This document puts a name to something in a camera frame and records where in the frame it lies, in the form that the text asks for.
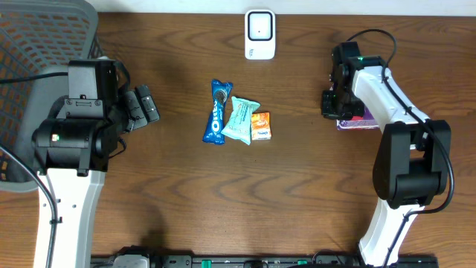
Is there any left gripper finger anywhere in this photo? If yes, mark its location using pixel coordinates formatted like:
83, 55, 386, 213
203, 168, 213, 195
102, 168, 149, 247
135, 84, 160, 123
125, 91, 147, 130

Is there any red purple snack packet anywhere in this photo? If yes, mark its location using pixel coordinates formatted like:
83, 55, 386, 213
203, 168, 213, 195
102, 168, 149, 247
336, 107, 379, 130

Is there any blue Oreo cookie packet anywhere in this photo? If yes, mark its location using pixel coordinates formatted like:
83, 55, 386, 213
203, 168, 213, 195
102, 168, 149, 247
202, 80, 233, 145

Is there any small orange box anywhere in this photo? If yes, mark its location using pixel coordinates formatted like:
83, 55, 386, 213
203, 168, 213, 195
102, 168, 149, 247
251, 112, 271, 141

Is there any teal wet wipes packet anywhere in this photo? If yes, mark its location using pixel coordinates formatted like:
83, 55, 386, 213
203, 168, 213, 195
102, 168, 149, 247
221, 96, 260, 145

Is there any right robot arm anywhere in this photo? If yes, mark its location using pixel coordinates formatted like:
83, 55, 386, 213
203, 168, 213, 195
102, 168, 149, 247
321, 54, 454, 267

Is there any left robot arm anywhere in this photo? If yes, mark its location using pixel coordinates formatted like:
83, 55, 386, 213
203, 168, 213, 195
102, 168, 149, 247
33, 85, 160, 267

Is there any grey plastic mesh basket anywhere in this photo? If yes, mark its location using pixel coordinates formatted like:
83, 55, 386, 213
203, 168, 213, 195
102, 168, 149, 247
0, 0, 105, 194

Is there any right black cable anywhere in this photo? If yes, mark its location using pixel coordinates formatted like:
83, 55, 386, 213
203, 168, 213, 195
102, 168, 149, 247
345, 28, 455, 268

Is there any black cable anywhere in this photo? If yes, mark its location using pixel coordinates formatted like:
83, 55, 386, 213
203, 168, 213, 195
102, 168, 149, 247
345, 28, 455, 268
0, 71, 70, 268

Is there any left black cable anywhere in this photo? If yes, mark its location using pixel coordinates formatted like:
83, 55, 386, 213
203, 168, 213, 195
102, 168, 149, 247
0, 71, 70, 268

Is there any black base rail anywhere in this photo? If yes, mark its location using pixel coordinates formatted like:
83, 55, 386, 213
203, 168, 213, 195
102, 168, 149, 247
89, 252, 439, 268

